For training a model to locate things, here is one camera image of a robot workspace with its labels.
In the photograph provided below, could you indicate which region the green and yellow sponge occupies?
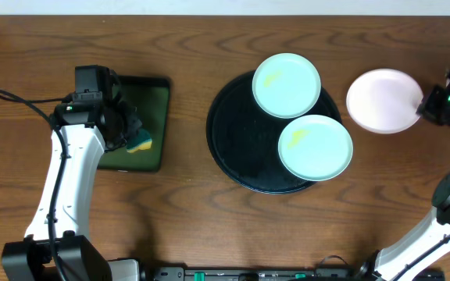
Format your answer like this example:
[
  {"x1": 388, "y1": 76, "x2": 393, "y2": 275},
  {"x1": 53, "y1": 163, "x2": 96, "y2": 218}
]
[{"x1": 126, "y1": 129, "x2": 152, "y2": 153}]

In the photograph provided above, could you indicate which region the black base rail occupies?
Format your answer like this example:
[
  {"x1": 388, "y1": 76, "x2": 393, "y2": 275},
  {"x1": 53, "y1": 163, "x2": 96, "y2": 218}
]
[{"x1": 151, "y1": 265, "x2": 382, "y2": 281}]

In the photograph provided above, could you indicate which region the mint green plate with stain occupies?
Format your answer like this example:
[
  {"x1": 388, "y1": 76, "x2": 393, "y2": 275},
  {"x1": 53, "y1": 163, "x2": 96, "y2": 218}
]
[{"x1": 277, "y1": 115, "x2": 353, "y2": 182}]

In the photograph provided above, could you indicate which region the round black serving tray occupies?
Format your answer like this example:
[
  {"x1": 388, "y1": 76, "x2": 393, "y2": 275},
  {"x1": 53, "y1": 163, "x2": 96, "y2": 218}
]
[{"x1": 205, "y1": 70, "x2": 343, "y2": 195}]

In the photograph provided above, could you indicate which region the pink round plate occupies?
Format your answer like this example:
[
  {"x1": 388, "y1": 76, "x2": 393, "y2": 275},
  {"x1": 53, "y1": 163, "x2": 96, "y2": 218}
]
[{"x1": 346, "y1": 69, "x2": 423, "y2": 134}]

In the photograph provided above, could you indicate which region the black rectangular tray with water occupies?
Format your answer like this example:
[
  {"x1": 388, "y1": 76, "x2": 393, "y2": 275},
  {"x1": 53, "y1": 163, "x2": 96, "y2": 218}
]
[{"x1": 98, "y1": 76, "x2": 171, "y2": 173}]

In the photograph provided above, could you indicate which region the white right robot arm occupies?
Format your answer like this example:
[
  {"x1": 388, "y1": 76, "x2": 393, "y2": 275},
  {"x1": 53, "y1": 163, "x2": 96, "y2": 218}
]
[{"x1": 355, "y1": 84, "x2": 450, "y2": 280}]

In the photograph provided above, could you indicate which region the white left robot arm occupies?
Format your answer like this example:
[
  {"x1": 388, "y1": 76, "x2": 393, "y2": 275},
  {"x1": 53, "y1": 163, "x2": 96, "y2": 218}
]
[{"x1": 2, "y1": 73, "x2": 152, "y2": 280}]

